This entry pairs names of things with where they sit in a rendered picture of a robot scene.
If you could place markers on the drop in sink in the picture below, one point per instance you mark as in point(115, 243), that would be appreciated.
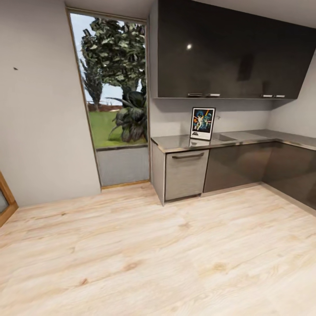
point(236, 136)

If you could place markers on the poster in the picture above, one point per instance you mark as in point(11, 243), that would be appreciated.
point(202, 123)

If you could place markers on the fixed window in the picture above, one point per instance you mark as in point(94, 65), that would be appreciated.
point(111, 52)

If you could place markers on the dishwasher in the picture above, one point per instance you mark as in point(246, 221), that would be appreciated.
point(185, 173)

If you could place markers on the cabinet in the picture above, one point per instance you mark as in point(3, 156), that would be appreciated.
point(197, 50)
point(279, 58)

